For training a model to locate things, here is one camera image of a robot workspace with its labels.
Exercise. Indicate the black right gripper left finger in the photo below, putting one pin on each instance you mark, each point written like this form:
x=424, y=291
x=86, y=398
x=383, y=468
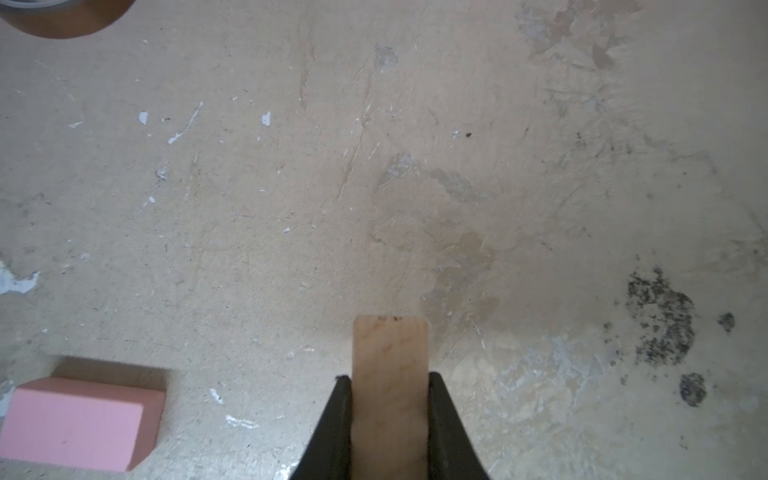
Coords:
x=328, y=453

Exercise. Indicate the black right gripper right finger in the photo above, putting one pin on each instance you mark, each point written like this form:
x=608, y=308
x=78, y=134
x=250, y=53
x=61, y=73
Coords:
x=450, y=451

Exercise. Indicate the natural wood plank block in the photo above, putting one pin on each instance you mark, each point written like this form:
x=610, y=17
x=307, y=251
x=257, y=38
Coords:
x=390, y=377

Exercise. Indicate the pink rectangular block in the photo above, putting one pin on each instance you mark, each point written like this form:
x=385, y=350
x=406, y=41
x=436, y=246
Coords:
x=80, y=424

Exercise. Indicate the brown tape roll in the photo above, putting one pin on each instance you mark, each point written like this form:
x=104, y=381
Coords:
x=64, y=19

